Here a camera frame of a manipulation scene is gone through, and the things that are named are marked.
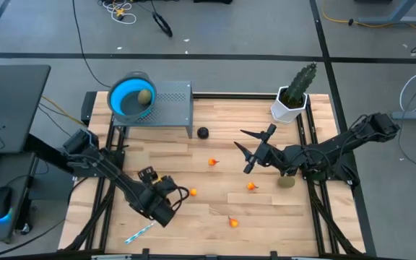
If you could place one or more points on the black desk foot beam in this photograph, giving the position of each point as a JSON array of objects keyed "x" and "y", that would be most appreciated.
[{"x": 45, "y": 151}]

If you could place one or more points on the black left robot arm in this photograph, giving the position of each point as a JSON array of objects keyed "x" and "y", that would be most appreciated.
[{"x": 121, "y": 180}]

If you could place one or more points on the small orange toy pear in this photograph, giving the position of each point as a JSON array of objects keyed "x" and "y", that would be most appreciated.
[
  {"x": 193, "y": 192},
  {"x": 233, "y": 222},
  {"x": 251, "y": 186},
  {"x": 212, "y": 161}
]

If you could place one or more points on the white angular plant pot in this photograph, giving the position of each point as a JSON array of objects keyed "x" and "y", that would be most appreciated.
[{"x": 284, "y": 113}]

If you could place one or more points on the brown-green kiwi fruit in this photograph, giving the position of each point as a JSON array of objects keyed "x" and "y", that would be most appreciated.
[
  {"x": 286, "y": 182},
  {"x": 144, "y": 97}
]

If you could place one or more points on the grey perforated metal shelf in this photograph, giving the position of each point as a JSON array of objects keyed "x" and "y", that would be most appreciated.
[{"x": 175, "y": 108}]

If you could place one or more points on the black avocado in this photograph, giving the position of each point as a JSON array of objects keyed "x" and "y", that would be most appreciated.
[{"x": 203, "y": 133}]

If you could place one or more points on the black aluminium table frame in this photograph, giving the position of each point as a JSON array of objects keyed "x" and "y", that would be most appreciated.
[{"x": 237, "y": 95}]

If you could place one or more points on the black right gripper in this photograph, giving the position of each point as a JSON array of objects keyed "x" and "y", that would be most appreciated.
[{"x": 269, "y": 155}]

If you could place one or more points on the black mouse with blue light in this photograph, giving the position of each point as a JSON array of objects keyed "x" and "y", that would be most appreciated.
[{"x": 0, "y": 200}]

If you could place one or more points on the dark grey desk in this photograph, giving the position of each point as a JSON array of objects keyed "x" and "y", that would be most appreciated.
[{"x": 13, "y": 108}]

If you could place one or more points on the green cactus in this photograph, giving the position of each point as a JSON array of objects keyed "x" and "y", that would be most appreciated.
[{"x": 300, "y": 83}]

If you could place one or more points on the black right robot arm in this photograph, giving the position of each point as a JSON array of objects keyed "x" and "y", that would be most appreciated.
[{"x": 338, "y": 148}]

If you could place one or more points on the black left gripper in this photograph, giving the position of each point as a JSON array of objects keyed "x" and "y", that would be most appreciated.
[{"x": 157, "y": 184}]

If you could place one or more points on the blue bowl with grey rim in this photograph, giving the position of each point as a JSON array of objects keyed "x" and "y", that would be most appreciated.
[{"x": 121, "y": 97}]

